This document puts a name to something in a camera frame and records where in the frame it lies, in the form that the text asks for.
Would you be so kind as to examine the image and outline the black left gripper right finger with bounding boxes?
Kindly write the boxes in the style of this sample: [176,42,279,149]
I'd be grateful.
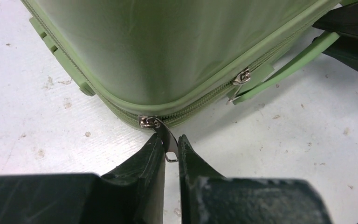
[178,135,331,224]

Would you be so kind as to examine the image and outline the silver zipper pull tab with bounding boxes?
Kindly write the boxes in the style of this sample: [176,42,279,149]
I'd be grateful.
[138,115,179,163]

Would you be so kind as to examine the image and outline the green suitcase with blue lining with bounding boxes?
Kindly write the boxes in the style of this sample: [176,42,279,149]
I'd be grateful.
[23,0,339,127]

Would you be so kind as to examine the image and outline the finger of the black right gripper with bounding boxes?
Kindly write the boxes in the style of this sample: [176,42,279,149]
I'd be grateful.
[323,36,358,72]
[312,0,358,39]

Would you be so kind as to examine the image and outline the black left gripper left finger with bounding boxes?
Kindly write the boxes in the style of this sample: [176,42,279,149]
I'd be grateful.
[0,134,165,224]

